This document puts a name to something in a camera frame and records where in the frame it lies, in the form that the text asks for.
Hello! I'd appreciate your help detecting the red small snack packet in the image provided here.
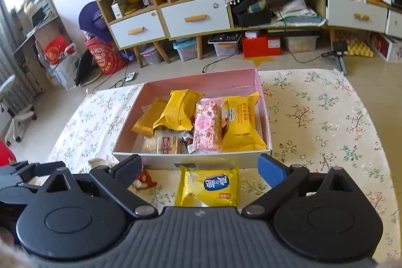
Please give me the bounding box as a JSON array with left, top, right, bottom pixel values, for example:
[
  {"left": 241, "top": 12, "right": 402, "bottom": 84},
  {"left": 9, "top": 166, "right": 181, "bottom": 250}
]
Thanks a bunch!
[{"left": 131, "top": 167, "right": 157, "bottom": 190}]

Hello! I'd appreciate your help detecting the yellow cake snack packet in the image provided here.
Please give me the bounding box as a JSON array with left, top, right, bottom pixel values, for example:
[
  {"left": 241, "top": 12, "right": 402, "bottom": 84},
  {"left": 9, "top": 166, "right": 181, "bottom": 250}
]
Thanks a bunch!
[{"left": 222, "top": 92, "right": 267, "bottom": 152}]

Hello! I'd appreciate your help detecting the gold yellow snack packet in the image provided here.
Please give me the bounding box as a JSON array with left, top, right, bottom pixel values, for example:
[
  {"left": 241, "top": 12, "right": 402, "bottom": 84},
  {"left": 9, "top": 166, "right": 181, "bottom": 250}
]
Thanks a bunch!
[{"left": 131, "top": 99, "right": 168, "bottom": 137}]

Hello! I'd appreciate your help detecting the orange brown snack packet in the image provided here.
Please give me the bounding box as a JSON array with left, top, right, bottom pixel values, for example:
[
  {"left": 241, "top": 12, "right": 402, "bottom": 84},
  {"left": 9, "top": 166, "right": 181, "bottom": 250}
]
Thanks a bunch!
[{"left": 157, "top": 133, "right": 179, "bottom": 154}]

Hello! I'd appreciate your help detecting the yellow blue-label snack packet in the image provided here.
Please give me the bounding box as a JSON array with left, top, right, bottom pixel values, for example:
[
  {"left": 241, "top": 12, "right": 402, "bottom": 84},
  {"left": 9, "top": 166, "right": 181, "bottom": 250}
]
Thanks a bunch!
[{"left": 174, "top": 167, "right": 239, "bottom": 207}]

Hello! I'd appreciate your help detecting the pink nougat snack packet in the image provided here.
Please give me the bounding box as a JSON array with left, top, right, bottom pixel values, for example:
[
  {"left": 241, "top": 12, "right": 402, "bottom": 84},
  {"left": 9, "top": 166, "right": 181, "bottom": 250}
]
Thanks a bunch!
[{"left": 193, "top": 97, "right": 228, "bottom": 153}]

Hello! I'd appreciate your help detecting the large yellow snack bag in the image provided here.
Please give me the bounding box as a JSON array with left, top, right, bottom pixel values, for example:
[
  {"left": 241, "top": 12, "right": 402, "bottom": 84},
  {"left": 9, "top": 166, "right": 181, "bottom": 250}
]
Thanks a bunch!
[{"left": 153, "top": 89, "right": 205, "bottom": 131}]

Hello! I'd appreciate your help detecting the clear biscuit bar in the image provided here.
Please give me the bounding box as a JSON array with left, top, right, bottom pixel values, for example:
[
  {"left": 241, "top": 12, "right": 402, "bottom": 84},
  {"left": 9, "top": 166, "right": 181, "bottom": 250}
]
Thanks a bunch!
[{"left": 142, "top": 131, "right": 179, "bottom": 154}]

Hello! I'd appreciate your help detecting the floral tablecloth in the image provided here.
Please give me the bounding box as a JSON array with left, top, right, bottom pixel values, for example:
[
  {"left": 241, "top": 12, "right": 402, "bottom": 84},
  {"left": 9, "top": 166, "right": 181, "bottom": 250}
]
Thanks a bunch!
[{"left": 49, "top": 69, "right": 401, "bottom": 261}]

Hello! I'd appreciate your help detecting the pink cardboard box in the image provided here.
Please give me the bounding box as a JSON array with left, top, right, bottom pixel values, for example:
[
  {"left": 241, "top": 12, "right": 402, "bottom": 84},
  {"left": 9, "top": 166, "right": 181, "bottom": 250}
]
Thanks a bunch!
[{"left": 112, "top": 69, "right": 272, "bottom": 169}]

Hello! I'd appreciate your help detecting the white paper shopping bag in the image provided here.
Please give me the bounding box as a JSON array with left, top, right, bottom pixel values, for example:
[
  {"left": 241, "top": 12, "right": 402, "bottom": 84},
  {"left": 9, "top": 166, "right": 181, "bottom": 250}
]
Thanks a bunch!
[{"left": 44, "top": 35, "right": 80, "bottom": 90}]

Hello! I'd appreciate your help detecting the red patterned gift bag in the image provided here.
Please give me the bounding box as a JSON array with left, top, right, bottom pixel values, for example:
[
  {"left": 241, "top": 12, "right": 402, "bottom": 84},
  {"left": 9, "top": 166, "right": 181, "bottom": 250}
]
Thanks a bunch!
[{"left": 84, "top": 37, "right": 127, "bottom": 76}]

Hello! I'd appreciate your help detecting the red cardboard box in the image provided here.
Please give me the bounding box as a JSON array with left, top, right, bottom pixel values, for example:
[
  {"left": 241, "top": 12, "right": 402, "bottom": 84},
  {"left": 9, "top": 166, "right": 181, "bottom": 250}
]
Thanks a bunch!
[{"left": 242, "top": 35, "right": 281, "bottom": 59}]

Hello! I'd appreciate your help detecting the blue lid plastic bin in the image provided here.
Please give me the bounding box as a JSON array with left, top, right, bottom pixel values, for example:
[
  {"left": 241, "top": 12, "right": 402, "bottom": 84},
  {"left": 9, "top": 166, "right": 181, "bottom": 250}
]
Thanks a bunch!
[{"left": 173, "top": 37, "right": 197, "bottom": 62}]

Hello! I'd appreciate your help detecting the purple plush toy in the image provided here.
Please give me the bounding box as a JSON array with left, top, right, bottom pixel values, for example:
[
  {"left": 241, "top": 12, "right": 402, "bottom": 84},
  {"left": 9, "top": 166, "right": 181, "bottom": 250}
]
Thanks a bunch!
[{"left": 78, "top": 1, "right": 113, "bottom": 43}]

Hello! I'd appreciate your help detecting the black storage bag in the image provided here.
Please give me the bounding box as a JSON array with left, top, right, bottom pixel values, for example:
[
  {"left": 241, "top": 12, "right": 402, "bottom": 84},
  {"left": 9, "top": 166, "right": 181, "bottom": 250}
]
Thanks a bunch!
[{"left": 232, "top": 0, "right": 273, "bottom": 28}]

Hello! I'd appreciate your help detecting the wooden white drawer cabinet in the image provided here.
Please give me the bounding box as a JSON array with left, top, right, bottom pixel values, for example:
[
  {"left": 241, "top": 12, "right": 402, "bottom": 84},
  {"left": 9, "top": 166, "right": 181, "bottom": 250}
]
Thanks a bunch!
[{"left": 96, "top": 0, "right": 401, "bottom": 50}]

